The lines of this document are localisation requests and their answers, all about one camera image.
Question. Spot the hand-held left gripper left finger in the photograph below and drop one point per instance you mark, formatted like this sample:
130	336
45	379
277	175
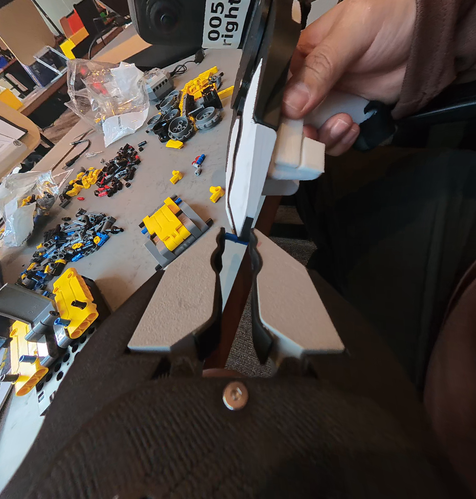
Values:
175	308

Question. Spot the grey battery box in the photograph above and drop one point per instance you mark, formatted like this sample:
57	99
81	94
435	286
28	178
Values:
158	84

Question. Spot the pile of yellow pieces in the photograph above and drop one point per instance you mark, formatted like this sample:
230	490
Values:
80	181

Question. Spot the black wheel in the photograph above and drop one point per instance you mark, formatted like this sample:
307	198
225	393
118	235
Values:
158	133
210	97

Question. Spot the brown chair back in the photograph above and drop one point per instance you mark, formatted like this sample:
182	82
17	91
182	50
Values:
19	31

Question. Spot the pile of blue grey pieces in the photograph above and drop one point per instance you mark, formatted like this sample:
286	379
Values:
78	237

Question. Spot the grey sprocket wheel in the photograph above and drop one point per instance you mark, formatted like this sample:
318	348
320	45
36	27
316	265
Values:
181	128
208	117
155	120
174	114
167	103

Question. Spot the yellow curved panel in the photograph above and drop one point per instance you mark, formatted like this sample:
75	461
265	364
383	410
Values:
174	145

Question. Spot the empty clear plastic bag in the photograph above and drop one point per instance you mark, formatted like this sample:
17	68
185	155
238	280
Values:
105	97

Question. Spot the yellow angle connector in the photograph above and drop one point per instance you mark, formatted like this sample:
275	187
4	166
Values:
176	177
216	193

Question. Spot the person's right forearm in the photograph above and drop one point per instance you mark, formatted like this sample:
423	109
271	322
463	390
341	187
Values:
448	46

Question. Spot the plastic bag of pieces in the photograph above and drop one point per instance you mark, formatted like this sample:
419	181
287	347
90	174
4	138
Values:
27	202

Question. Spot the yellow and grey brick assembly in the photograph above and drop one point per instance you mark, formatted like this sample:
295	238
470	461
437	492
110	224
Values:
166	228

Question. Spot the black and yellow brick assembly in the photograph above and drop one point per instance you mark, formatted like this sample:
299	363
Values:
76	308

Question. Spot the black power plug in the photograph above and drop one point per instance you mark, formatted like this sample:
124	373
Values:
80	150

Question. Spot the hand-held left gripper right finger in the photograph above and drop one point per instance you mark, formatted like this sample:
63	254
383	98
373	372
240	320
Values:
300	312

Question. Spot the grey desk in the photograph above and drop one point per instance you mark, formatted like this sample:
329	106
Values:
195	181

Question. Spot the pile of black red pieces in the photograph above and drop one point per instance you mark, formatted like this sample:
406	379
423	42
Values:
121	167

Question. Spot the yellow beam chassis assembly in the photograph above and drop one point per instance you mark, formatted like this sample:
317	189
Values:
195	84

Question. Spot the tan side table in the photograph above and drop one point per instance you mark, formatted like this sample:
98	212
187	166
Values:
11	171

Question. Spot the white paper document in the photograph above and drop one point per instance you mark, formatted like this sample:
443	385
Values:
4	132

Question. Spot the person's right hand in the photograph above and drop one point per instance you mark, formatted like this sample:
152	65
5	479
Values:
359	46

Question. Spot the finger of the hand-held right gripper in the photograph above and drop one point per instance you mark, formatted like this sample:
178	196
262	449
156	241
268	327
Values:
228	179
249	167

